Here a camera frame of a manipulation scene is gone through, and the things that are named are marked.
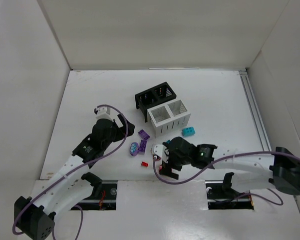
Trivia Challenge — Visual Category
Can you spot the small red lego piece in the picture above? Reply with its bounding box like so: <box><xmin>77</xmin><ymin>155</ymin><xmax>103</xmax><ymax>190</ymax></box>
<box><xmin>141</xmin><ymin>161</ymin><xmax>149</xmax><ymax>168</ymax></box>

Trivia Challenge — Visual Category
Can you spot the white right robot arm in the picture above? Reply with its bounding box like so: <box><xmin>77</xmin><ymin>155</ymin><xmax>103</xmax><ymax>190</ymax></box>
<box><xmin>151</xmin><ymin>137</ymin><xmax>300</xmax><ymax>198</ymax></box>

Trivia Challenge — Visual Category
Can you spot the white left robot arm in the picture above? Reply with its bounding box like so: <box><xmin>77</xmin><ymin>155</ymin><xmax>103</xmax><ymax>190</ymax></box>
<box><xmin>12</xmin><ymin>114</ymin><xmax>135</xmax><ymax>240</ymax></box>

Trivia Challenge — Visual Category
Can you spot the purple lego brick upright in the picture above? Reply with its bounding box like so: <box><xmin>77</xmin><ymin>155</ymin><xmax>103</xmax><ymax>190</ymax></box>
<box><xmin>138</xmin><ymin>129</ymin><xmax>150</xmax><ymax>141</ymax></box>

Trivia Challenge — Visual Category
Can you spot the purple round flower lego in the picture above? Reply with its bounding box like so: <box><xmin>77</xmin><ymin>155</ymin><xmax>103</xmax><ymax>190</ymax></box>
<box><xmin>129</xmin><ymin>142</ymin><xmax>139</xmax><ymax>157</ymax></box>

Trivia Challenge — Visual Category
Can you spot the purple lego brick overturned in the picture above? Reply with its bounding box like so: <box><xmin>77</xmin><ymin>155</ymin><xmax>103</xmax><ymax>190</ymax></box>
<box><xmin>138</xmin><ymin>140</ymin><xmax>147</xmax><ymax>154</ymax></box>

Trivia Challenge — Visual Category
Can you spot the teal lego brick by container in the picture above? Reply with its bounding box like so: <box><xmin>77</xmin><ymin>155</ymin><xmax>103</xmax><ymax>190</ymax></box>
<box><xmin>182</xmin><ymin>127</ymin><xmax>196</xmax><ymax>137</ymax></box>

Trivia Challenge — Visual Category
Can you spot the white two-slot container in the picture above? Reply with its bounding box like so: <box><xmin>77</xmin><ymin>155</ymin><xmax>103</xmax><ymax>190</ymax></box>
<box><xmin>147</xmin><ymin>99</ymin><xmax>191</xmax><ymax>138</ymax></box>

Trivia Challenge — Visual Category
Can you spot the black two-slot container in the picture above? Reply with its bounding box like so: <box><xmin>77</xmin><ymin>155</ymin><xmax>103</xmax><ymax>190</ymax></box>
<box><xmin>135</xmin><ymin>82</ymin><xmax>177</xmax><ymax>123</ymax></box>

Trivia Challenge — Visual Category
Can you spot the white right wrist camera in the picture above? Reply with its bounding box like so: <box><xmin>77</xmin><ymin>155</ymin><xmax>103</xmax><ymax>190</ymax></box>
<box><xmin>151</xmin><ymin>144</ymin><xmax>168</xmax><ymax>162</ymax></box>

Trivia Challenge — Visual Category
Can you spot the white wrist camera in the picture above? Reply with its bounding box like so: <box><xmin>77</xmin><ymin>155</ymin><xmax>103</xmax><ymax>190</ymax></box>
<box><xmin>94</xmin><ymin>106</ymin><xmax>113</xmax><ymax>122</ymax></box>
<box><xmin>151</xmin><ymin>144</ymin><xmax>168</xmax><ymax>162</ymax></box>

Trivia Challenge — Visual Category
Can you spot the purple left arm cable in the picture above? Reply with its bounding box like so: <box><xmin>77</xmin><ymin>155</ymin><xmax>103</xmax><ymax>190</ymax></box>
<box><xmin>11</xmin><ymin>103</ymin><xmax>129</xmax><ymax>240</ymax></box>

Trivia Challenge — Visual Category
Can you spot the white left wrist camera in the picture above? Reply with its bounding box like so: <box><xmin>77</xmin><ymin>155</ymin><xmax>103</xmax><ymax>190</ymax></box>
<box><xmin>94</xmin><ymin>106</ymin><xmax>113</xmax><ymax>122</ymax></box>

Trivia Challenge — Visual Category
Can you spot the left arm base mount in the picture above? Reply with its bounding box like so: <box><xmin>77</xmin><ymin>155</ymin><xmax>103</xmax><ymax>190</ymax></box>
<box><xmin>77</xmin><ymin>180</ymin><xmax>118</xmax><ymax>211</ymax></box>

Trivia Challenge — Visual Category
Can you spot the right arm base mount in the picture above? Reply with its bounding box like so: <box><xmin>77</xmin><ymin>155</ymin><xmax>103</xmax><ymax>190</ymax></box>
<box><xmin>205</xmin><ymin>181</ymin><xmax>254</xmax><ymax>210</ymax></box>

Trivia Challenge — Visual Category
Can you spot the aluminium rail right edge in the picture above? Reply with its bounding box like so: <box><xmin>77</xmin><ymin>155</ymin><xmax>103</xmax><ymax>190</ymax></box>
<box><xmin>239</xmin><ymin>70</ymin><xmax>272</xmax><ymax>151</ymax></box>

